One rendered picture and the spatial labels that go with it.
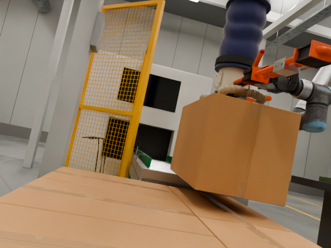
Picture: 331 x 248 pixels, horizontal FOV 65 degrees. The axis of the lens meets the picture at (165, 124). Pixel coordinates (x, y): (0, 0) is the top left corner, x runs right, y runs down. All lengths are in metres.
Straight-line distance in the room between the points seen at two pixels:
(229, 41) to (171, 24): 10.18
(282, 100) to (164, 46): 5.64
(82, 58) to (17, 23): 9.74
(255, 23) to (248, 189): 0.84
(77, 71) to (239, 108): 1.57
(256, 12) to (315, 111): 0.58
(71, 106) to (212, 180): 1.52
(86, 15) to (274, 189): 2.00
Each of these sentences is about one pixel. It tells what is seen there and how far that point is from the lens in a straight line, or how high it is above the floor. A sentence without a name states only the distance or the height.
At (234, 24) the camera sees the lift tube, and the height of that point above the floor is 1.46.
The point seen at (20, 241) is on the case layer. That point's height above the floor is 0.54.
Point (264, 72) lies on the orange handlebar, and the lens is 1.13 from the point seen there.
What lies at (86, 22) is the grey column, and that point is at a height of 1.66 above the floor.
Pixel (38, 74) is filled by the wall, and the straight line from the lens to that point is 11.24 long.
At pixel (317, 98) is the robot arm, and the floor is 1.11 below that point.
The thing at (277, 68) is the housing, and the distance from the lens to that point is 1.06.
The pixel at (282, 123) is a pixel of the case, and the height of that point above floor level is 0.96.
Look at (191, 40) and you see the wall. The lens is 11.52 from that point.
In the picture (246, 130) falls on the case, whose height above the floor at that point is 0.90.
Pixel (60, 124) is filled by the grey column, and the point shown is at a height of 0.77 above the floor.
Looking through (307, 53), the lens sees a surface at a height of 1.13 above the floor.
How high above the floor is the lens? 0.76
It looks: 5 degrees up
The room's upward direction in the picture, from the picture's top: 12 degrees clockwise
